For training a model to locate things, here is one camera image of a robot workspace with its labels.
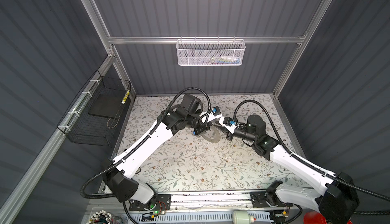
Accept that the red cup with pens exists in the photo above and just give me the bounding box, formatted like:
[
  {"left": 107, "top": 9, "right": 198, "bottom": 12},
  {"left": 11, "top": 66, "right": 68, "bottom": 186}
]
[{"left": 303, "top": 211, "right": 336, "bottom": 224}]

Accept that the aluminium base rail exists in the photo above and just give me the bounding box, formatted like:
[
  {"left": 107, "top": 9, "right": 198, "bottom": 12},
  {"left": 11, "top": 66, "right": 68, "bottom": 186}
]
[{"left": 88, "top": 188, "right": 333, "bottom": 215}]

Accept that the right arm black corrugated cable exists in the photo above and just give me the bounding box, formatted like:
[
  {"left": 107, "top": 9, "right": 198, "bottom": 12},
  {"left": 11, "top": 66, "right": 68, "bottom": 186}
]
[{"left": 233, "top": 99, "right": 390, "bottom": 215}]

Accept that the white cable duct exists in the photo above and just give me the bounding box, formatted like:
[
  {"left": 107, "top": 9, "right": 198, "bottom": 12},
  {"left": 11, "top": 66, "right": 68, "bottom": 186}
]
[{"left": 130, "top": 211, "right": 275, "bottom": 224}]

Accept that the black wire basket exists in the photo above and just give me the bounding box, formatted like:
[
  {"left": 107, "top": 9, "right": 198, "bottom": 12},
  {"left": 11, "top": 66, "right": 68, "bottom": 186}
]
[{"left": 57, "top": 72, "right": 132, "bottom": 146}]

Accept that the pile of white connectors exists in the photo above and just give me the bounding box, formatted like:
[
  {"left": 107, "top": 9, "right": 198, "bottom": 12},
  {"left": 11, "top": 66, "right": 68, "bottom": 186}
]
[{"left": 87, "top": 210, "right": 114, "bottom": 224}]

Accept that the yellow marker pen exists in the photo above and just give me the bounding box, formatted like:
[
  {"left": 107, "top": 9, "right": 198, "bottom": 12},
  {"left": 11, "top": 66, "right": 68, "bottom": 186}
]
[{"left": 121, "top": 90, "right": 130, "bottom": 104}]

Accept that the white plastic bottle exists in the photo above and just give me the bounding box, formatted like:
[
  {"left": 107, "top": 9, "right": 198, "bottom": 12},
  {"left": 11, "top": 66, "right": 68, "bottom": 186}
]
[{"left": 232, "top": 210, "right": 255, "bottom": 224}]

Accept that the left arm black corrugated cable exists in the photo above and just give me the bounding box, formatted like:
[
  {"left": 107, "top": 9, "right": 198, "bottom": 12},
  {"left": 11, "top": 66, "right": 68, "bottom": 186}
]
[{"left": 80, "top": 87, "right": 212, "bottom": 200}]

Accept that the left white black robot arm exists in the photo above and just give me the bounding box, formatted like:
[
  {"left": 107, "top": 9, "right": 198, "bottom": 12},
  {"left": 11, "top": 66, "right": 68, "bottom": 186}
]
[{"left": 103, "top": 94, "right": 221, "bottom": 209}]

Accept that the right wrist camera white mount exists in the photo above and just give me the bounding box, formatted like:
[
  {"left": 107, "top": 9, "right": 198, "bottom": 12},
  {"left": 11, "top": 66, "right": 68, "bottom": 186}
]
[{"left": 219, "top": 116, "right": 240, "bottom": 134}]

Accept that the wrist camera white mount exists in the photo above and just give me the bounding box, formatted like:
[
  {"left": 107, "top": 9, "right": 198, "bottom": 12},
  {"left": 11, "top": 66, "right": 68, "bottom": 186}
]
[
  {"left": 219, "top": 116, "right": 240, "bottom": 134},
  {"left": 200, "top": 106, "right": 222, "bottom": 124}
]

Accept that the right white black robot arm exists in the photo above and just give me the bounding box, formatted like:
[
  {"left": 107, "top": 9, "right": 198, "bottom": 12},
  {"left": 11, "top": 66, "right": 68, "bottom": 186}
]
[{"left": 215, "top": 114, "right": 360, "bottom": 224}]

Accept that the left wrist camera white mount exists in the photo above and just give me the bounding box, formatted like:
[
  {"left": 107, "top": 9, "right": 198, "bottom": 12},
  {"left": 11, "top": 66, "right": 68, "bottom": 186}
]
[{"left": 200, "top": 106, "right": 222, "bottom": 124}]

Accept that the white wire mesh basket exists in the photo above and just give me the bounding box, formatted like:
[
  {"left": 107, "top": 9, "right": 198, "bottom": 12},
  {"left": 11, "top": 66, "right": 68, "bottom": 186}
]
[{"left": 176, "top": 39, "right": 246, "bottom": 66}]

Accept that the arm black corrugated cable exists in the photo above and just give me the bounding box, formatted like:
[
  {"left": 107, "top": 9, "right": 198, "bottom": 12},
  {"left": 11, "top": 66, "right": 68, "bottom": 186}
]
[
  {"left": 80, "top": 87, "right": 212, "bottom": 200},
  {"left": 233, "top": 99, "right": 390, "bottom": 215}
]

